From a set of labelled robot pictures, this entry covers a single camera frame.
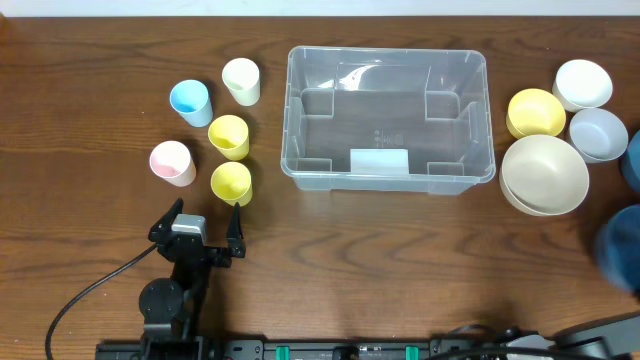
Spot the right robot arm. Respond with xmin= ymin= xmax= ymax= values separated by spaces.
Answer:
xmin=499 ymin=312 xmax=639 ymax=359

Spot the cream paper cup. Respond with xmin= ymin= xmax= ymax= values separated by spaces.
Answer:
xmin=222 ymin=58 xmax=260 ymax=106

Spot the large dark blue bowl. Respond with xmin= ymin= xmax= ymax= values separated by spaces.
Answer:
xmin=594 ymin=205 xmax=639 ymax=297

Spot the pink paper cup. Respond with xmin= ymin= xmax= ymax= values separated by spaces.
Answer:
xmin=149 ymin=140 xmax=197 ymax=187

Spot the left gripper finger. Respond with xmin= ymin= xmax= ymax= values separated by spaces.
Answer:
xmin=148 ymin=198 xmax=184 ymax=244
xmin=226 ymin=202 xmax=246 ymax=258

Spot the light blue paper cup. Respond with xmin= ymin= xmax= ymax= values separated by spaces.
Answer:
xmin=169 ymin=79 xmax=213 ymax=127

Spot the large cream bowl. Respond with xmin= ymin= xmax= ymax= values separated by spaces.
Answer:
xmin=499 ymin=135 xmax=590 ymax=217

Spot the yellow cup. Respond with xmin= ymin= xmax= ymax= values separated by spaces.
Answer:
xmin=211 ymin=161 xmax=253 ymax=206
xmin=208 ymin=115 xmax=249 ymax=161

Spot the grey small bowl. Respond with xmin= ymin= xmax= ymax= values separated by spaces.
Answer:
xmin=566 ymin=108 xmax=629 ymax=163

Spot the white small bowl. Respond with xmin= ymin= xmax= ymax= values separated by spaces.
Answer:
xmin=552 ymin=59 xmax=613 ymax=113

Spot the yellow small bowl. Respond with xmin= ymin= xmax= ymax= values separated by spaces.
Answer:
xmin=506 ymin=88 xmax=566 ymax=139

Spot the clear plastic storage bin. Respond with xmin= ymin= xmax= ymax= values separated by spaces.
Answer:
xmin=280 ymin=46 xmax=496 ymax=195

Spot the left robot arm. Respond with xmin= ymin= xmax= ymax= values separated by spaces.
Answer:
xmin=139 ymin=199 xmax=246 ymax=359

